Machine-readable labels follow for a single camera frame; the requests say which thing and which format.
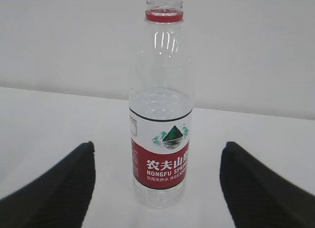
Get clear Nongfu Spring water bottle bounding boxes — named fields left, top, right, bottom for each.
left=128, top=0, right=195, bottom=208

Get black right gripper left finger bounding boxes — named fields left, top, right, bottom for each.
left=0, top=141, right=95, bottom=228

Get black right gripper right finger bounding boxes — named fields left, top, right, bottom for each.
left=220, top=141, right=315, bottom=228

